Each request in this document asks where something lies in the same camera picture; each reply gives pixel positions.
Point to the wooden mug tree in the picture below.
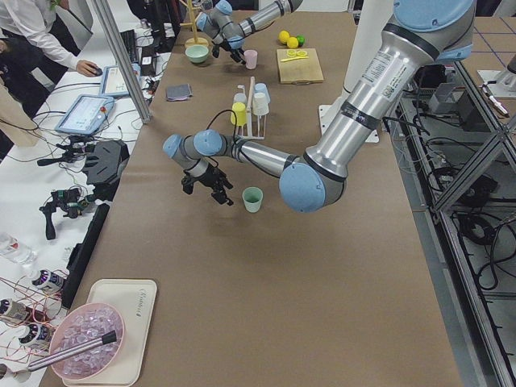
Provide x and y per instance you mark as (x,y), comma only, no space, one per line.
(193,12)

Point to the cream plastic cup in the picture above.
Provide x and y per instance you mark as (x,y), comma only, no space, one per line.
(260,104)

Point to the black stand plate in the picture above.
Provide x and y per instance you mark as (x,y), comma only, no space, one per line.
(104,167)

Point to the light blue plastic cup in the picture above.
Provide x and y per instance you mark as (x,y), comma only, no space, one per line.
(262,88)

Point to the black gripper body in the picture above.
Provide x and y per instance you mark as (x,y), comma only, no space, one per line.
(210,180)
(229,47)

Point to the grey folded cloth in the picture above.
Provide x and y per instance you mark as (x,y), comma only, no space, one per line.
(178,92)

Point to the cream plastic tray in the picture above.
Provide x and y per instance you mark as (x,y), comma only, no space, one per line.
(134,300)

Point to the yellow plastic knife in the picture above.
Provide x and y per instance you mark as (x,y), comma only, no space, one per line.
(288,59)

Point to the pink plastic cup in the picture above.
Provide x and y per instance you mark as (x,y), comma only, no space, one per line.
(250,57)

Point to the bamboo cutting board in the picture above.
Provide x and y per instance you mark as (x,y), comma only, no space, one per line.
(299,71)

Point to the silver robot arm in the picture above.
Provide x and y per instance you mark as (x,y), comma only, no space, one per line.
(229,35)
(418,33)

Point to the pink bowl of ice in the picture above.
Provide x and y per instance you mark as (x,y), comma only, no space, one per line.
(88,322)

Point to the yellow lemon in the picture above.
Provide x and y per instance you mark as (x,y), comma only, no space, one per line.
(292,42)
(283,37)

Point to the yellow plastic cup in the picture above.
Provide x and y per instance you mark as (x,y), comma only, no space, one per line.
(239,114)

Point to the blue teach pendant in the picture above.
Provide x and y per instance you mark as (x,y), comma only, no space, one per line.
(86,115)
(112,82)

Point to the aluminium frame post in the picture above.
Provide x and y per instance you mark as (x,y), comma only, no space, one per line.
(115,43)

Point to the green plastic cup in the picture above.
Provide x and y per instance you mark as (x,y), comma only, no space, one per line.
(252,199)

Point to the green ceramic bowl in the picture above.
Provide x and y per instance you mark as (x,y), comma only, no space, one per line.
(197,53)

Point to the person in dark clothes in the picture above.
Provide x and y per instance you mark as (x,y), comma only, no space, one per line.
(21,94)

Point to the white cup holder rack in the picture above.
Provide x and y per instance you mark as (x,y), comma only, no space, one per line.
(256,126)

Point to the green lime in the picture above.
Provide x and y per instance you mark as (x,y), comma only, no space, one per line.
(301,40)

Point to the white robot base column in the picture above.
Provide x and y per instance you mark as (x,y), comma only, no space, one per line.
(373,17)

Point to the grey plastic cup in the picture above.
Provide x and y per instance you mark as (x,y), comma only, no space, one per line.
(240,98)

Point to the metal tongs handle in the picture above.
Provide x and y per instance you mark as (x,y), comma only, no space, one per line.
(59,356)

